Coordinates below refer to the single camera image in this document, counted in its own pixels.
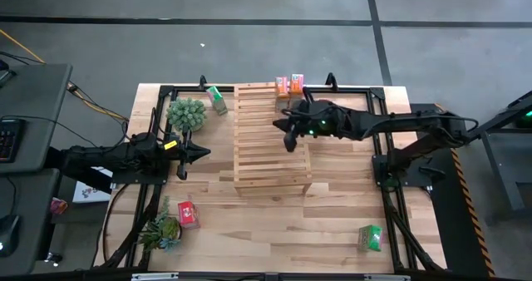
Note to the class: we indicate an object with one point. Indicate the orange cereal box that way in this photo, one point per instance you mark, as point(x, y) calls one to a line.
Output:
point(282, 86)
point(296, 83)

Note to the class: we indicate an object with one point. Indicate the black keyboard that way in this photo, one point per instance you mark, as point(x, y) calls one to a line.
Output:
point(9, 139)

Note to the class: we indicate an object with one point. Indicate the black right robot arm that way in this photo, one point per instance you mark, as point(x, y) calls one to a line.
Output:
point(395, 121)

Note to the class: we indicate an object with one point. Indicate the silver metal bracket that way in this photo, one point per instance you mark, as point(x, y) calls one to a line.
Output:
point(154, 276)
point(386, 277)

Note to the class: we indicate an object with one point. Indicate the grey metal cart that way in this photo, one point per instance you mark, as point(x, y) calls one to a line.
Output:
point(498, 169)

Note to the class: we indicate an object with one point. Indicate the black mat with hazard stripe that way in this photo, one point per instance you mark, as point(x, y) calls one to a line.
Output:
point(449, 231)

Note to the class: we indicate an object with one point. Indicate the black metal table frame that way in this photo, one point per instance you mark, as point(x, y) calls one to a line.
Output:
point(349, 90)

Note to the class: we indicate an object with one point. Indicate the green spiky ball plant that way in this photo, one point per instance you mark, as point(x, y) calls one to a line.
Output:
point(186, 114)

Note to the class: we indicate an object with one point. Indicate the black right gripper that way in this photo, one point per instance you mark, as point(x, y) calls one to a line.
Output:
point(303, 121)

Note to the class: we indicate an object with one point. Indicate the pink snack packet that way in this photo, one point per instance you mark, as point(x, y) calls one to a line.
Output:
point(59, 207)

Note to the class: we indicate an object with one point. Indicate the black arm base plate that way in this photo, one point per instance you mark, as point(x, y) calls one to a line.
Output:
point(137, 179)
point(409, 180)

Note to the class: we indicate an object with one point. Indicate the red cereal box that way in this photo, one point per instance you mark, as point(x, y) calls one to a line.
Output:
point(188, 214)

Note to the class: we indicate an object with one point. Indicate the white printed box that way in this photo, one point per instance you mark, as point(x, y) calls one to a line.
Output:
point(89, 191)

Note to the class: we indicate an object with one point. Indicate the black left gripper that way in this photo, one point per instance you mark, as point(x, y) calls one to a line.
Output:
point(183, 156)

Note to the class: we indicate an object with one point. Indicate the potted succulent plant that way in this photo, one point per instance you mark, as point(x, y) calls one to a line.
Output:
point(164, 231)

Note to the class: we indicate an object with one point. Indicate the green cereal box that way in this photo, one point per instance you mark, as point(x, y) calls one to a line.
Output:
point(217, 100)
point(370, 237)

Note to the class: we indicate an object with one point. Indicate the wooden slatted shelf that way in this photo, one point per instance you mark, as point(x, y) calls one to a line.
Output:
point(257, 160)

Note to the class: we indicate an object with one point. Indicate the black desk device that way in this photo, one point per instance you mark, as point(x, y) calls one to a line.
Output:
point(5, 75)

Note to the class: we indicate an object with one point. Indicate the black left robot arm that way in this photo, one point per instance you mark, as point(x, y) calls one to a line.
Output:
point(104, 158)

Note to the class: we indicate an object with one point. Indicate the desk caster wheel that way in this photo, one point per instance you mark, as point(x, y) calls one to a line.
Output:
point(54, 259)

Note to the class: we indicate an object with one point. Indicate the black computer mouse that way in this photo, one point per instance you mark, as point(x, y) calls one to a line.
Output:
point(8, 235)

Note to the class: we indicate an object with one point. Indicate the black frame hook mount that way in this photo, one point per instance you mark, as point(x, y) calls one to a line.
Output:
point(331, 81)
point(202, 82)

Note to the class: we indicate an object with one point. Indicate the grey desk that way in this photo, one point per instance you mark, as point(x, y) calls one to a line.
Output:
point(37, 106)
point(29, 198)

